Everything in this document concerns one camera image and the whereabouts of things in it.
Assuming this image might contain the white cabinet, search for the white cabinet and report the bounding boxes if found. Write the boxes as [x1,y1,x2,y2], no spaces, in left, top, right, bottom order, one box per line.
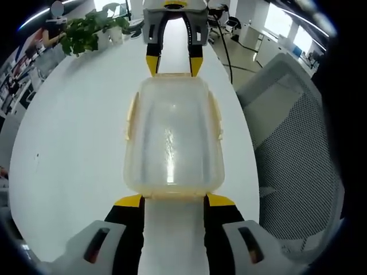
[239,25,280,68]

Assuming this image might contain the black cable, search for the black cable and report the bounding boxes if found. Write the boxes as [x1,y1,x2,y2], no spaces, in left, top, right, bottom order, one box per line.
[214,17,235,85]

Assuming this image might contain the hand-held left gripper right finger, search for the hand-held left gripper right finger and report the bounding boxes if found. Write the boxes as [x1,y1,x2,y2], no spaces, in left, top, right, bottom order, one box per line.
[203,192,304,275]

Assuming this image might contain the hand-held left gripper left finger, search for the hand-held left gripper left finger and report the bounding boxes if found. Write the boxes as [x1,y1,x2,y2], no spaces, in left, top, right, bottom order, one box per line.
[40,193,146,275]

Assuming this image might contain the white mesh office chair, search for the white mesh office chair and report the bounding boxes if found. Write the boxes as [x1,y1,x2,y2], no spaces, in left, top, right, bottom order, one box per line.
[235,53,345,258]

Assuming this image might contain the long ceiling light strip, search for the long ceiling light strip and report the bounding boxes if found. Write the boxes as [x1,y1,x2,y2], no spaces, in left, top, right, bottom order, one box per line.
[18,0,72,31]

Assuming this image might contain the white plant pot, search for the white plant pot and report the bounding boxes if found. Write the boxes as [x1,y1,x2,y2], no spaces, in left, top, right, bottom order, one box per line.
[96,30,111,51]

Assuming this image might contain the black desk stand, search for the black desk stand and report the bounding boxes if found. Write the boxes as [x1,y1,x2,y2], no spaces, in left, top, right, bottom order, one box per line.
[123,0,145,40]

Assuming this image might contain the black office chair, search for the black office chair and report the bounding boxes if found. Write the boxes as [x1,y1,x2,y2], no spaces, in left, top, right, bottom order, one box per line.
[208,3,230,38]

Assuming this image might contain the clear container with plastic buckles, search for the clear container with plastic buckles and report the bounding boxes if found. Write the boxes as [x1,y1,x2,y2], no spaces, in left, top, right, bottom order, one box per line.
[122,73,225,201]

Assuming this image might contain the green potted plant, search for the green potted plant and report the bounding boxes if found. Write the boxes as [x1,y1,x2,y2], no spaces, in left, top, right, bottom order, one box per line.
[58,8,131,58]

